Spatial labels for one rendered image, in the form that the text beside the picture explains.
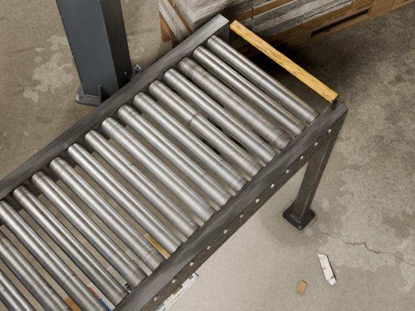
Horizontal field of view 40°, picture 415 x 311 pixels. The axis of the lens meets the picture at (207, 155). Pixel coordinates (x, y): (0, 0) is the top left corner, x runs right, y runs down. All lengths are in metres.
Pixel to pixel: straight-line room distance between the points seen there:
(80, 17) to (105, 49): 0.19
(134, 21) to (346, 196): 1.40
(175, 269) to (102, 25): 1.15
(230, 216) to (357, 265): 0.98
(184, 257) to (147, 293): 0.13
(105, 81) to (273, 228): 0.99
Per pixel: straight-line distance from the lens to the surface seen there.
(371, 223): 2.53
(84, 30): 2.40
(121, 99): 1.78
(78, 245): 1.58
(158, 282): 1.51
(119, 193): 1.62
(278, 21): 2.71
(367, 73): 2.95
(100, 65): 2.55
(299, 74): 1.82
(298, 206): 2.36
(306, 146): 1.70
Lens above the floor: 2.24
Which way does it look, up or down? 60 degrees down
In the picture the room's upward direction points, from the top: 1 degrees clockwise
